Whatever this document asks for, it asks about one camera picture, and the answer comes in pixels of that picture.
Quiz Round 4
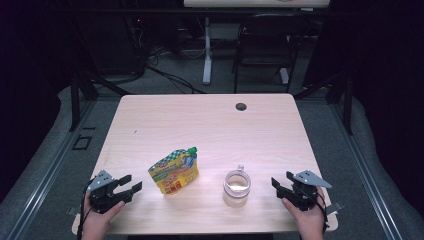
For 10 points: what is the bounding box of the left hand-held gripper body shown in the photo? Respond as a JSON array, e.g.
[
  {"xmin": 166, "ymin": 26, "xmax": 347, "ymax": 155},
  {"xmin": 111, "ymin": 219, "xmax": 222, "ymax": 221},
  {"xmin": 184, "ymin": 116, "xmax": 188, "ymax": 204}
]
[{"xmin": 87, "ymin": 169, "xmax": 133, "ymax": 215}]

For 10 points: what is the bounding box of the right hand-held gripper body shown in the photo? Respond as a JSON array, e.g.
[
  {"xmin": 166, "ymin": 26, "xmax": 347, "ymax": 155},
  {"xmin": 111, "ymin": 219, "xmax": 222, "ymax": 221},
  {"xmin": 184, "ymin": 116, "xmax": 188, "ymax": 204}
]
[{"xmin": 283, "ymin": 169, "xmax": 334, "ymax": 212}]

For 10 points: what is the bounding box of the clear glass jar with handle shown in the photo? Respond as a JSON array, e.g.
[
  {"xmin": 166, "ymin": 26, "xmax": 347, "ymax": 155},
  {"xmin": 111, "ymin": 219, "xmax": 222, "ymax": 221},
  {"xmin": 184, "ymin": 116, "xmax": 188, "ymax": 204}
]
[{"xmin": 222, "ymin": 164, "xmax": 252, "ymax": 209}]

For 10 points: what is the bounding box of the yellow spout pouch green cap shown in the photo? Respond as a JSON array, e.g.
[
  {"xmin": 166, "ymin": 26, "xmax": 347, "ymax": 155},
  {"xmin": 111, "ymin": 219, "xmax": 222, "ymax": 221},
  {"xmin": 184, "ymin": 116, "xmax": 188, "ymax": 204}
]
[{"xmin": 147, "ymin": 146, "xmax": 200, "ymax": 196}]

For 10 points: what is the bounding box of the person's left hand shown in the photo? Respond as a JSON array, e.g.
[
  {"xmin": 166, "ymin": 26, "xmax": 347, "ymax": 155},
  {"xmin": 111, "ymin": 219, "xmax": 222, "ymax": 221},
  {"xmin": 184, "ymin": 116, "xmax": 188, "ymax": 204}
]
[{"xmin": 81, "ymin": 192, "xmax": 126, "ymax": 240}]

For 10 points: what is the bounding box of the person's right hand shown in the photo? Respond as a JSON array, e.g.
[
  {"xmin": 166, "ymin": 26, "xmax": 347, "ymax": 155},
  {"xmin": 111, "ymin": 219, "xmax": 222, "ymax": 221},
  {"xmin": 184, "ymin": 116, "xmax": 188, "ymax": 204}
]
[{"xmin": 281, "ymin": 187, "xmax": 330, "ymax": 240}]

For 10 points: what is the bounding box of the short white desk foot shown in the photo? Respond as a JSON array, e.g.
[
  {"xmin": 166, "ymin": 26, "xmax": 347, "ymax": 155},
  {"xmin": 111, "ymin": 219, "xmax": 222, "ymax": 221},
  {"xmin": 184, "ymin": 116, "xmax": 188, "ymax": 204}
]
[{"xmin": 279, "ymin": 66, "xmax": 290, "ymax": 85}]

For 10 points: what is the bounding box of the black equipment box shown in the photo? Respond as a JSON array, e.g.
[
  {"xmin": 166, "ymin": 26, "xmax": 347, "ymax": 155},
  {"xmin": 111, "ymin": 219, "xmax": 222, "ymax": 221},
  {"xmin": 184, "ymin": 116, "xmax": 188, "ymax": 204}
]
[{"xmin": 79, "ymin": 16, "xmax": 141, "ymax": 75}]

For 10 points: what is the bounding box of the black folding chair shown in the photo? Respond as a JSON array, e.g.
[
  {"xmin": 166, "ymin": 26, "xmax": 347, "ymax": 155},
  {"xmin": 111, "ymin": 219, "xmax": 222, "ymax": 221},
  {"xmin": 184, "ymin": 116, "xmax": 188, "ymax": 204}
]
[{"xmin": 232, "ymin": 13, "xmax": 309, "ymax": 94}]

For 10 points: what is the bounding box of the white desk leg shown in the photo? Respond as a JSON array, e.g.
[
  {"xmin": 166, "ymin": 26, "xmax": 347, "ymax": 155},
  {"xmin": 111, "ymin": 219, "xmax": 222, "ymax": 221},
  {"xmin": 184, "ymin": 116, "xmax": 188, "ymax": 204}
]
[{"xmin": 202, "ymin": 17, "xmax": 213, "ymax": 86}]

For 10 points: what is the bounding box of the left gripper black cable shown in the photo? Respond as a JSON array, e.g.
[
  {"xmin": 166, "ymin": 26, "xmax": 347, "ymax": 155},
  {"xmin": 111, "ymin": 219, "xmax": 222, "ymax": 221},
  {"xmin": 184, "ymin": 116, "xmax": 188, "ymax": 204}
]
[{"xmin": 76, "ymin": 179, "xmax": 95, "ymax": 240}]

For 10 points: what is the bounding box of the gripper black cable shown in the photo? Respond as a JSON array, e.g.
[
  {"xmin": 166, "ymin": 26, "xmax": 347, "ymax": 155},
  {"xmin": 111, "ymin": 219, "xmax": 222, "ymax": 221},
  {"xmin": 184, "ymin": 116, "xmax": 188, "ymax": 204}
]
[
  {"xmin": 315, "ymin": 192, "xmax": 330, "ymax": 235},
  {"xmin": 76, "ymin": 179, "xmax": 95, "ymax": 240}
]

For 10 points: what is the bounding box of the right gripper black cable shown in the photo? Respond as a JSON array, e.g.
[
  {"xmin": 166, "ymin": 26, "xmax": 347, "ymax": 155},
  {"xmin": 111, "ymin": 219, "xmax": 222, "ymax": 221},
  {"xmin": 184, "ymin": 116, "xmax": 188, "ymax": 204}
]
[{"xmin": 315, "ymin": 192, "xmax": 330, "ymax": 235}]

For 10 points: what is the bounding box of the aluminium floor rail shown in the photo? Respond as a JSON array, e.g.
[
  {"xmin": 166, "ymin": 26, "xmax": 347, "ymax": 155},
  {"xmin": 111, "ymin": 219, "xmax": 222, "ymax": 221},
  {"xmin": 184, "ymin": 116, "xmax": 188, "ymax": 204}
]
[
  {"xmin": 328, "ymin": 99, "xmax": 404, "ymax": 240},
  {"xmin": 6, "ymin": 99, "xmax": 98, "ymax": 240}
]

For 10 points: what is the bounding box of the black metal frame stand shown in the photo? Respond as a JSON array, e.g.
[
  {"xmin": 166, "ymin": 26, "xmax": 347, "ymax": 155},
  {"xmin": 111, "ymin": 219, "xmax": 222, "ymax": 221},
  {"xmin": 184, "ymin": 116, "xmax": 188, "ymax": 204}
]
[
  {"xmin": 293, "ymin": 73, "xmax": 354, "ymax": 136},
  {"xmin": 69, "ymin": 71, "xmax": 131, "ymax": 132}
]

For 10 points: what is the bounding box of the black floor cable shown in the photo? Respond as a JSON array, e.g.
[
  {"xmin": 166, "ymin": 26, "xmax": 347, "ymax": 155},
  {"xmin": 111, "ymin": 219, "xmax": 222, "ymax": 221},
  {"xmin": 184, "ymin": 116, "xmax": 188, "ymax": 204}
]
[{"xmin": 146, "ymin": 64, "xmax": 206, "ymax": 95}]

